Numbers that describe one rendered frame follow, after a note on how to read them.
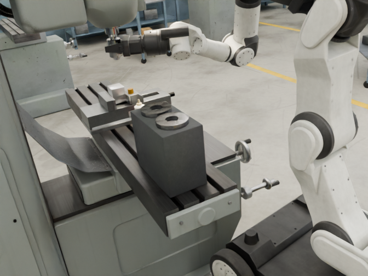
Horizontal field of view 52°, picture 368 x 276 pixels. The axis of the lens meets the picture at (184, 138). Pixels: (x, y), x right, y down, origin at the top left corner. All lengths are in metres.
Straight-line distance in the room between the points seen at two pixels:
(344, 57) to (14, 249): 1.13
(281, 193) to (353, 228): 1.41
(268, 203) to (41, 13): 1.83
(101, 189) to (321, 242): 0.76
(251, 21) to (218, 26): 4.47
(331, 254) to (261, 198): 1.38
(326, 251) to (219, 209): 0.37
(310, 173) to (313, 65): 0.31
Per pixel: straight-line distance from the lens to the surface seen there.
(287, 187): 2.70
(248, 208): 2.50
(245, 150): 1.82
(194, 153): 1.02
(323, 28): 1.00
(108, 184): 1.41
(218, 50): 1.45
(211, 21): 5.82
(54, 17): 1.22
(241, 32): 1.46
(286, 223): 1.48
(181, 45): 1.34
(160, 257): 1.71
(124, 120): 1.50
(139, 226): 1.56
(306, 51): 1.05
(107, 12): 1.28
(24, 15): 1.20
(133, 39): 1.36
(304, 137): 1.10
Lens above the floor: 1.54
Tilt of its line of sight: 27 degrees down
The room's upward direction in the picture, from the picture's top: 6 degrees counter-clockwise
